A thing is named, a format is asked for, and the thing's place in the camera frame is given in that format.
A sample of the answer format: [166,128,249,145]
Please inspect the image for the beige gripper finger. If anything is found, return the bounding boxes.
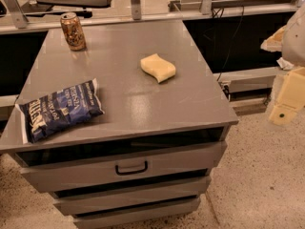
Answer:
[269,68,305,125]

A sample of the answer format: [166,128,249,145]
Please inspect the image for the orange patterned soda can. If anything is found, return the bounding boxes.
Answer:
[60,12,87,51]

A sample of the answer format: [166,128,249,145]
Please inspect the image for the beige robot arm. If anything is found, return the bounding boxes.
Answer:
[260,4,305,125]

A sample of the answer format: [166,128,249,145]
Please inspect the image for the white crumpled packet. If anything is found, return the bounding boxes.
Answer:
[276,57,294,71]

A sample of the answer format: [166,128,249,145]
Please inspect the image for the yellow sponge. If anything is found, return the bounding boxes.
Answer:
[140,53,176,83]

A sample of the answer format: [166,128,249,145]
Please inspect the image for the middle grey drawer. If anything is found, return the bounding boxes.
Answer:
[54,176,211,215]

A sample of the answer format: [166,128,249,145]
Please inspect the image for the grey drawer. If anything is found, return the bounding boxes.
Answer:
[21,141,227,193]
[54,176,211,215]
[73,196,200,229]

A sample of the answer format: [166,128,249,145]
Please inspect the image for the grey drawer cabinet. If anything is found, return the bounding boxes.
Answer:
[1,21,237,220]

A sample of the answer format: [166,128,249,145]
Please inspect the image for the top grey drawer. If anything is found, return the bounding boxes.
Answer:
[21,141,227,193]

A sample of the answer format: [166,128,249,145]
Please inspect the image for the bottom grey drawer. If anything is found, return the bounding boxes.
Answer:
[73,196,200,229]

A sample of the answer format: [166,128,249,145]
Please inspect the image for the blue chip bag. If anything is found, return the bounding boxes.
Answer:
[15,79,104,143]

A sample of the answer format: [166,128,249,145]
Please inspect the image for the black hanging cable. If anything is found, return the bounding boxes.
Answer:
[215,6,246,82]

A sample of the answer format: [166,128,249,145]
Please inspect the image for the grey metal rail frame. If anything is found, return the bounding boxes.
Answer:
[0,0,304,34]

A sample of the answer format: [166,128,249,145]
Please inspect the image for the black drawer handle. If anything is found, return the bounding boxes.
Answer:
[115,161,148,176]

